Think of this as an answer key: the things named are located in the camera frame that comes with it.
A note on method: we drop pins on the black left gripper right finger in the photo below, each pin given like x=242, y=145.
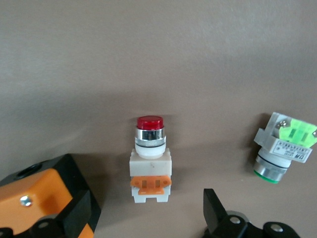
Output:
x=213, y=210

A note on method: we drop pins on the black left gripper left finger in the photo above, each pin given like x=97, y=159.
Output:
x=74, y=210

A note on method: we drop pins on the red push button switch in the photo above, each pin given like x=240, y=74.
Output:
x=150, y=166

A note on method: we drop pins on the small green clear connector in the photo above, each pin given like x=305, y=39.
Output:
x=277, y=153

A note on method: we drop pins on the orange button enclosure box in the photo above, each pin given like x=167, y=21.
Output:
x=47, y=183

